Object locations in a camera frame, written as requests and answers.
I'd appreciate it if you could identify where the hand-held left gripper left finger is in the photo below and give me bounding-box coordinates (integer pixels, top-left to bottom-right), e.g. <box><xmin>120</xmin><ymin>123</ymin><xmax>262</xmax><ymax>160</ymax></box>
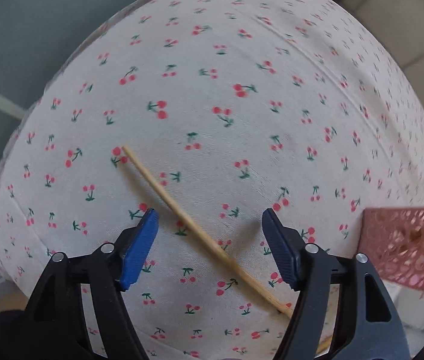
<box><xmin>24</xmin><ymin>208</ymin><xmax>159</xmax><ymax>360</ymax></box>

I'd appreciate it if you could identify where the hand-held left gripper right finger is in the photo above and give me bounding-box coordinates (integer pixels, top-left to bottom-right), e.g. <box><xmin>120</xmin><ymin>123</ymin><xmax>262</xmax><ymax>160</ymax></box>
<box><xmin>262</xmin><ymin>208</ymin><xmax>411</xmax><ymax>360</ymax></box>

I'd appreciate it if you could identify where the single wooden chopstick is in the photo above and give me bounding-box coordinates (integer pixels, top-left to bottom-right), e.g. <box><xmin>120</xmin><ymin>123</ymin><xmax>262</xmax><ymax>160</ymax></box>
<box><xmin>122</xmin><ymin>145</ymin><xmax>294</xmax><ymax>318</ymax></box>

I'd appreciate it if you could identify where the pink perforated utensil holder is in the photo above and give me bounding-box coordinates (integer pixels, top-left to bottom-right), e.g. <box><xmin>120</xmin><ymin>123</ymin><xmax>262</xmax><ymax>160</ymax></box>
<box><xmin>358</xmin><ymin>200</ymin><xmax>424</xmax><ymax>292</ymax></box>

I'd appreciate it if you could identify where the cherry print tablecloth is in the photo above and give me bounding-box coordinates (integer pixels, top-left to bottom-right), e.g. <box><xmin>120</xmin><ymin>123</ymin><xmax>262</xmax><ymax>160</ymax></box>
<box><xmin>0</xmin><ymin>0</ymin><xmax>424</xmax><ymax>360</ymax></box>

